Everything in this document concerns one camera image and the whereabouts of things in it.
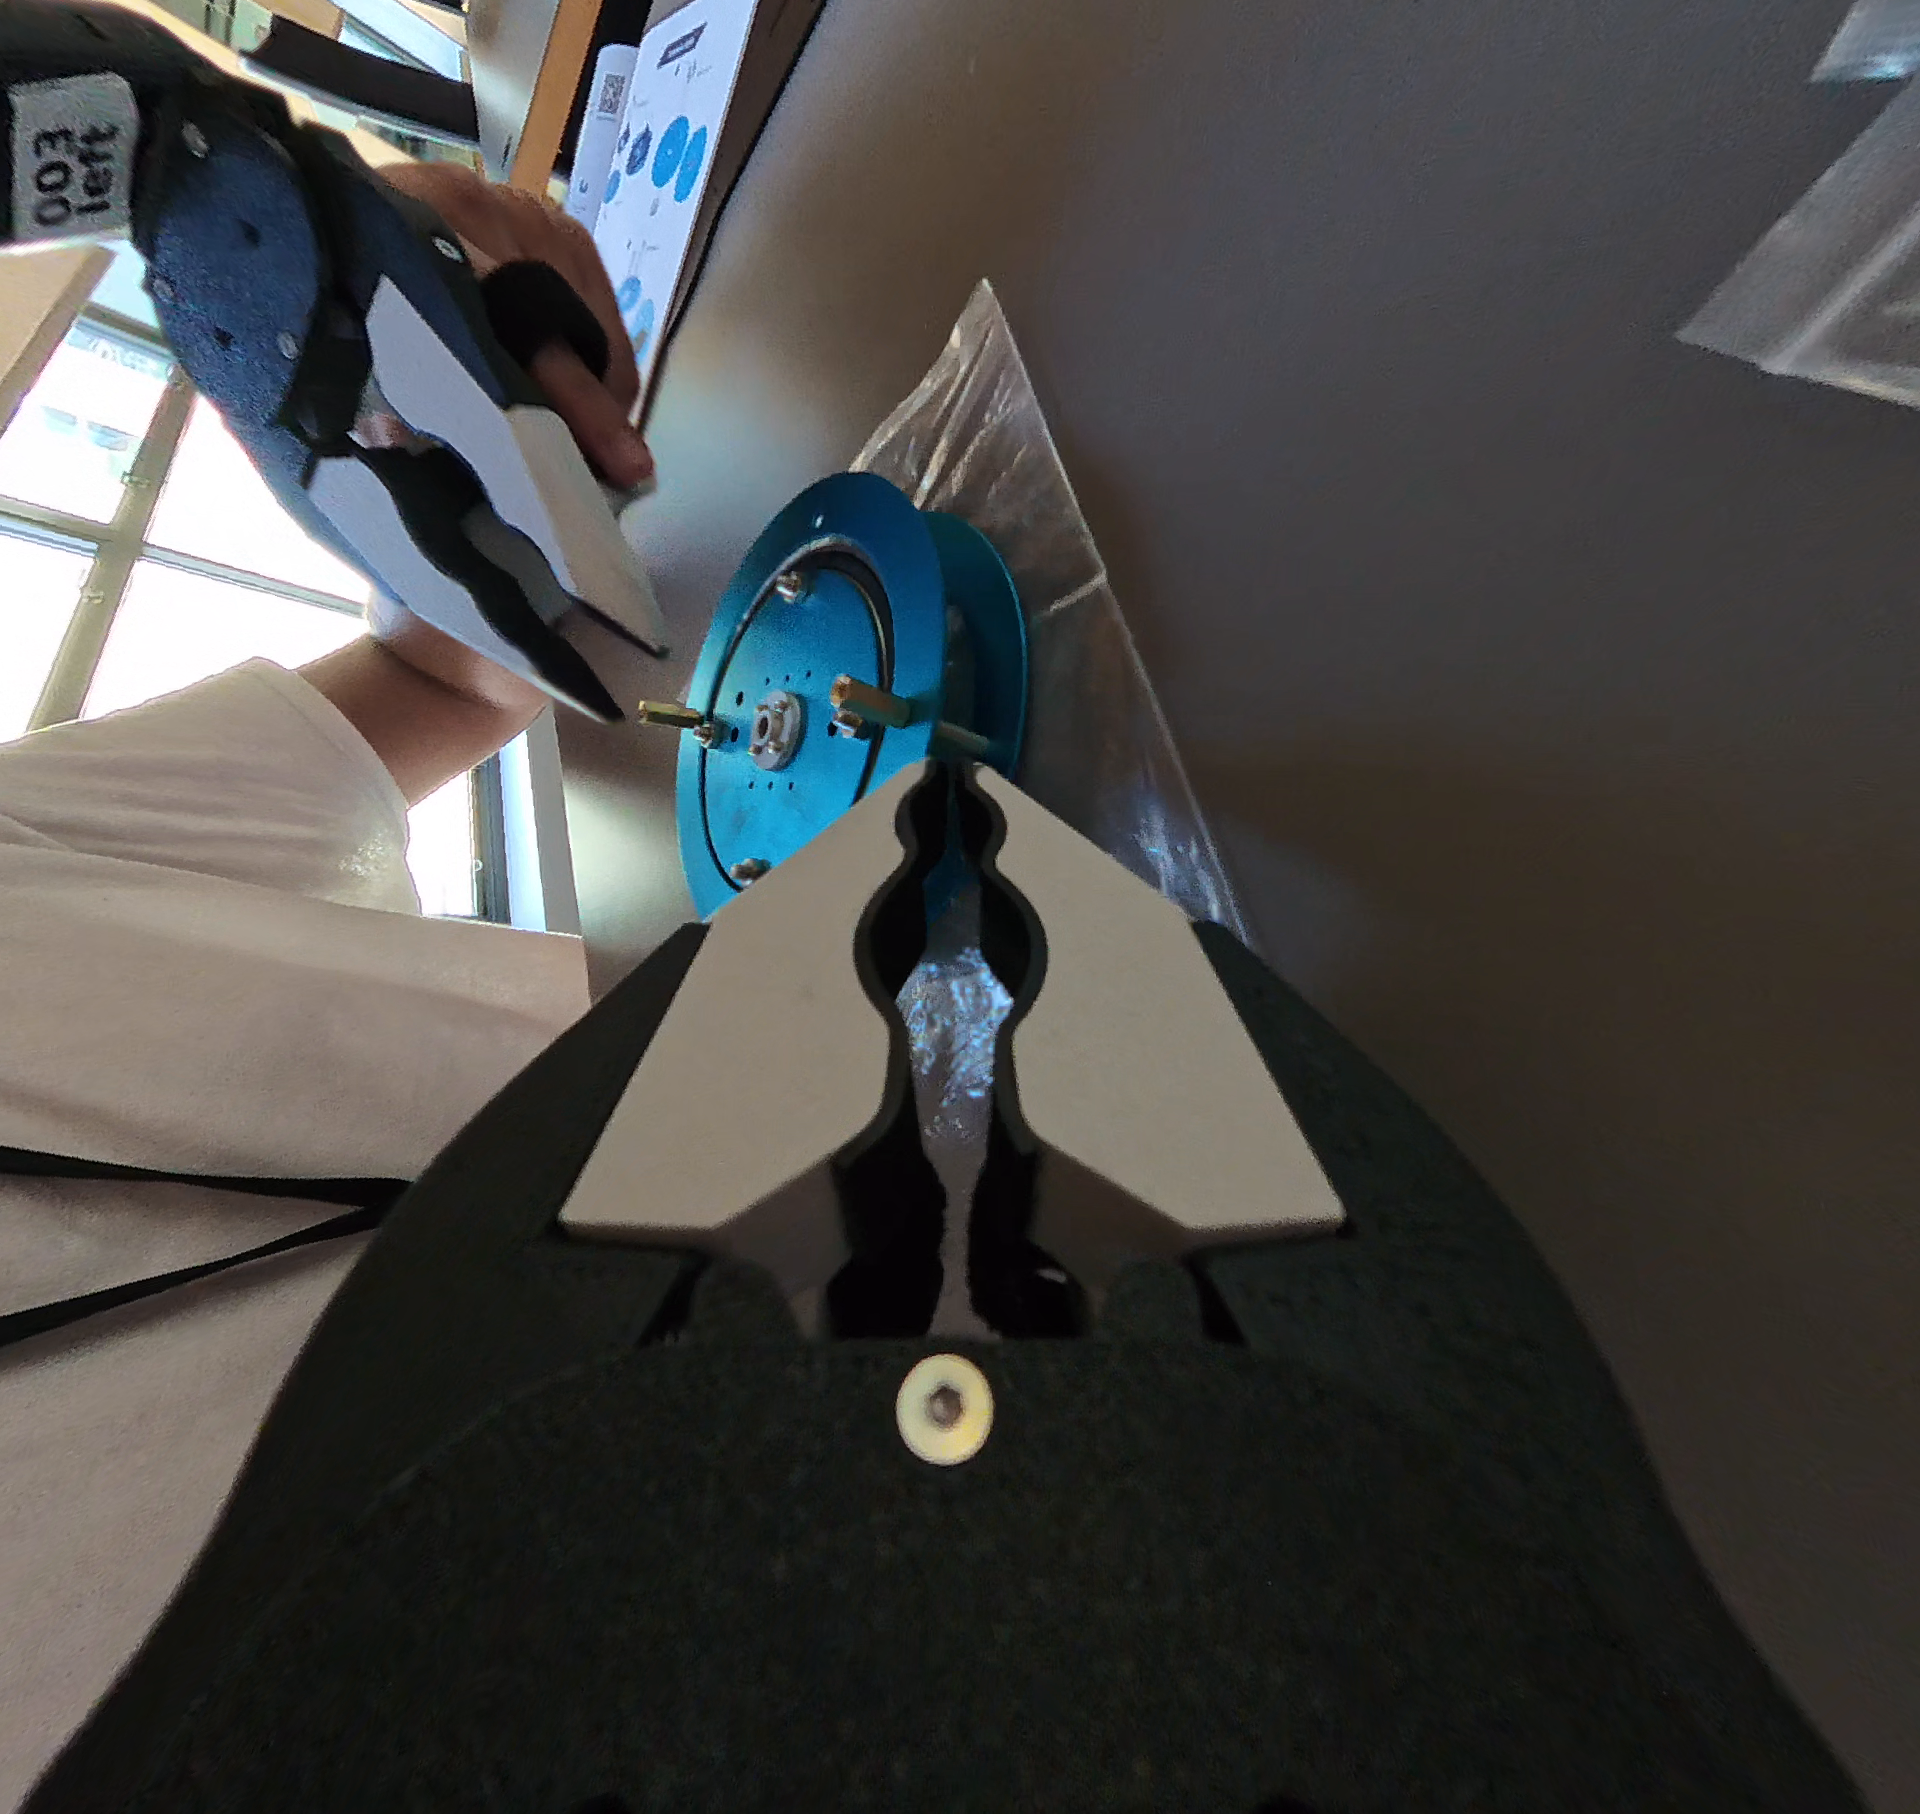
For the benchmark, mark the grey desk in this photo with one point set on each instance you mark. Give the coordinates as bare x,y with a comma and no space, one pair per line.
1500,645

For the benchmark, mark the person's left forearm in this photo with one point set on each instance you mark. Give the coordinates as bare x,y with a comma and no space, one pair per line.
434,712

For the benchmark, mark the person's left hand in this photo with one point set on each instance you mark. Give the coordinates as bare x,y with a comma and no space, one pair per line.
525,224

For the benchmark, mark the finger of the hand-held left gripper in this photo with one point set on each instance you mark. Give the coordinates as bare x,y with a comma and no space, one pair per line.
434,570
511,480

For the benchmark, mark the pile of small hardware bags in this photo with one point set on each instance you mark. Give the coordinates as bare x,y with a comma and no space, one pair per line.
1830,285

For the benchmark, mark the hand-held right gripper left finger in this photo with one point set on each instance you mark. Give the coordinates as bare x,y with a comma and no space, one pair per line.
718,1094

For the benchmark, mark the clear plastic bag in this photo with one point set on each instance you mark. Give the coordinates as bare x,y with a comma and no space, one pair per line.
1035,493

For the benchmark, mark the blue round turntable assembly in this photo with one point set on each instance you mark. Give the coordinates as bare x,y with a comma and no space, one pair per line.
794,795

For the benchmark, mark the white paper sheet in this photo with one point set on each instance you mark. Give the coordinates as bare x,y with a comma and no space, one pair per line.
689,73

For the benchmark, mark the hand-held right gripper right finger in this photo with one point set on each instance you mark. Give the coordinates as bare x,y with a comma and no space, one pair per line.
1171,1094

